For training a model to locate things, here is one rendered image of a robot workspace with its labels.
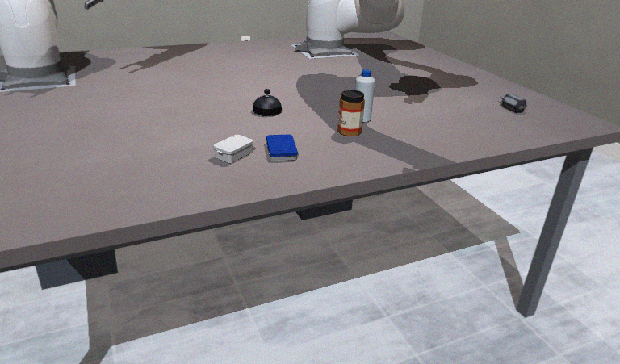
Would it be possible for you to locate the brown jar with black lid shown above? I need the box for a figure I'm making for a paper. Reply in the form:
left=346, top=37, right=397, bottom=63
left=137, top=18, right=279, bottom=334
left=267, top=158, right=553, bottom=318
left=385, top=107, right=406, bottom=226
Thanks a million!
left=337, top=90, right=365, bottom=136

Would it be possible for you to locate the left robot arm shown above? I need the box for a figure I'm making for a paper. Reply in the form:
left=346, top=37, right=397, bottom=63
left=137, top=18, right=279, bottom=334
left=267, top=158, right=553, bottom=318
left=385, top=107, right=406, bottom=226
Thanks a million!
left=296, top=0, right=404, bottom=56

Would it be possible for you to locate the white bottle with blue cap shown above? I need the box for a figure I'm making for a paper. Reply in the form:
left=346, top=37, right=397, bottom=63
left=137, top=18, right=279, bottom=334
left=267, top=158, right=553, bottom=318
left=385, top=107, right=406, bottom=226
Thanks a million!
left=355, top=69, right=375, bottom=122

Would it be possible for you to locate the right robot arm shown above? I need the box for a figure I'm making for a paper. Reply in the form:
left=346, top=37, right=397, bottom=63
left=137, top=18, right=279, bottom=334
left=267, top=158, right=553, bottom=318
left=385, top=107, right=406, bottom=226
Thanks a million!
left=0, top=0, right=69, bottom=89

